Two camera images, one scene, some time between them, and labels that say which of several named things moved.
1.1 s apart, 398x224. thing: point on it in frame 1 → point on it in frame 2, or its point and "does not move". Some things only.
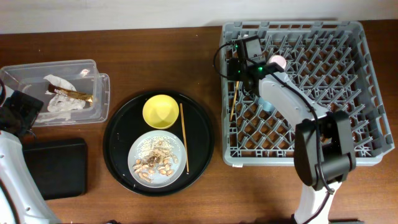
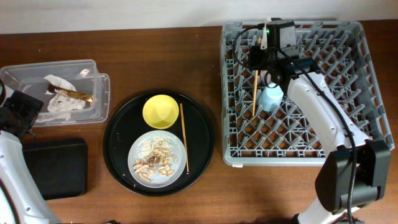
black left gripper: (27, 104) does not move
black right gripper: (234, 73) → (257, 57)
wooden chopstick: (236, 93) → (255, 84)
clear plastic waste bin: (72, 92) does not move
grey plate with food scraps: (157, 158) does not move
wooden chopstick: (184, 137) does not move
